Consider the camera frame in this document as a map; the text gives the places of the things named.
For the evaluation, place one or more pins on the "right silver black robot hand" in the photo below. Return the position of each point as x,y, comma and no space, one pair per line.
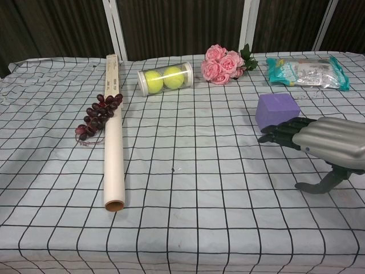
328,137

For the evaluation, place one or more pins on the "purple foam block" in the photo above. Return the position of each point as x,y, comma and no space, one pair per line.
275,109

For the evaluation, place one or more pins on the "teal clear snack bag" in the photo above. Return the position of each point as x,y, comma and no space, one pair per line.
308,72

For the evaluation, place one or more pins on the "pink rose bouquet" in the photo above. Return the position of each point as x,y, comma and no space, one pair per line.
221,67

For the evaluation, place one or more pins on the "light blue checkered tablecloth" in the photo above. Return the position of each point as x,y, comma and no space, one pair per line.
182,185

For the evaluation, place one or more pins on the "yellow tennis ball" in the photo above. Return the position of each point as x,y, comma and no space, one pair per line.
153,82
173,77

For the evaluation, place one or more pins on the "clear plastic ball tube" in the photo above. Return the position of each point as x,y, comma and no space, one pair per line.
165,78

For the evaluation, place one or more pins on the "dark brown curtain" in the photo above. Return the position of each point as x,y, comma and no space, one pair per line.
182,25

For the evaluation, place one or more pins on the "long beige paper roll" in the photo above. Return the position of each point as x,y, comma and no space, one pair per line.
114,142

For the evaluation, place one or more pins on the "dark red grape bunch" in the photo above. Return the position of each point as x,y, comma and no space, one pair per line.
99,114

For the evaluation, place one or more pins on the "white metal frame post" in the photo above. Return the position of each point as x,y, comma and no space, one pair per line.
248,25
115,28
325,24

